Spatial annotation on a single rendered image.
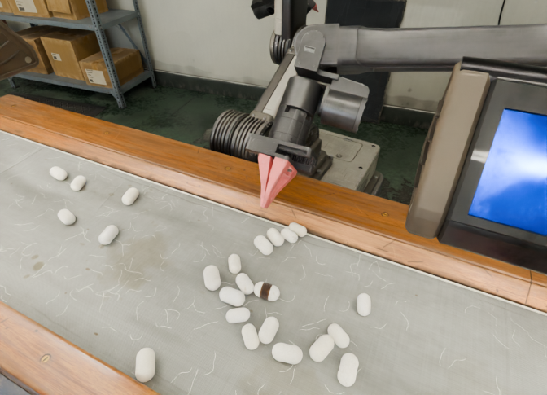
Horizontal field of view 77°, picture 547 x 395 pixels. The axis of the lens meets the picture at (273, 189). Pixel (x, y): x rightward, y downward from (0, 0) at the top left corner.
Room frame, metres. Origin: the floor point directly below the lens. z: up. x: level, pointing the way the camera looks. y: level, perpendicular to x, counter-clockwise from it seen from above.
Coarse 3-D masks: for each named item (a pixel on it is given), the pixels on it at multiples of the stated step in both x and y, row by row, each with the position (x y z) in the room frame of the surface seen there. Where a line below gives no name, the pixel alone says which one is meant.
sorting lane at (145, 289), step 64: (0, 192) 0.49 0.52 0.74; (64, 192) 0.49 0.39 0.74; (0, 256) 0.34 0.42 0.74; (64, 256) 0.34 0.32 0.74; (128, 256) 0.34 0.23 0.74; (192, 256) 0.34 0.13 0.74; (256, 256) 0.34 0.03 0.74; (320, 256) 0.34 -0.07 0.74; (64, 320) 0.24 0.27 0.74; (128, 320) 0.24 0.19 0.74; (192, 320) 0.24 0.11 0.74; (256, 320) 0.24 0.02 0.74; (320, 320) 0.24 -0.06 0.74; (384, 320) 0.24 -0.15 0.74; (448, 320) 0.24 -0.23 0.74; (512, 320) 0.24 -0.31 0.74; (192, 384) 0.16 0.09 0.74; (256, 384) 0.16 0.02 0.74; (320, 384) 0.16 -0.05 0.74; (384, 384) 0.16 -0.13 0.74; (448, 384) 0.16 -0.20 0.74; (512, 384) 0.16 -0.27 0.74
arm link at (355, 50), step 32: (352, 32) 0.52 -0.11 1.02; (384, 32) 0.52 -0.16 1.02; (416, 32) 0.51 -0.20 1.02; (448, 32) 0.50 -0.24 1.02; (480, 32) 0.49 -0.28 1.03; (512, 32) 0.48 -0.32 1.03; (544, 32) 0.47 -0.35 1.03; (320, 64) 0.50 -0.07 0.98; (352, 64) 0.50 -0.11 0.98; (384, 64) 0.49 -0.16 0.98; (416, 64) 0.49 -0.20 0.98; (448, 64) 0.48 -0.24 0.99; (544, 64) 0.46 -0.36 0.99
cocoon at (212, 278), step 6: (204, 270) 0.30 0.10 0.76; (210, 270) 0.30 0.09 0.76; (216, 270) 0.30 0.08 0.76; (204, 276) 0.29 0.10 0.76; (210, 276) 0.29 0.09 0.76; (216, 276) 0.29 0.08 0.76; (204, 282) 0.29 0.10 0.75; (210, 282) 0.28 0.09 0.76; (216, 282) 0.28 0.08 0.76; (210, 288) 0.28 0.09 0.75; (216, 288) 0.28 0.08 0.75
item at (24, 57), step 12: (0, 24) 0.31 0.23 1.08; (0, 36) 0.31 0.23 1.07; (12, 36) 0.32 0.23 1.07; (0, 48) 0.30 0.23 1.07; (12, 48) 0.31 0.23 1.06; (24, 48) 0.32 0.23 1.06; (0, 60) 0.30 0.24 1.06; (12, 60) 0.31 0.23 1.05; (24, 60) 0.32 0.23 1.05; (36, 60) 0.33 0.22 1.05; (0, 72) 0.30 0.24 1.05; (12, 72) 0.30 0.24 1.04
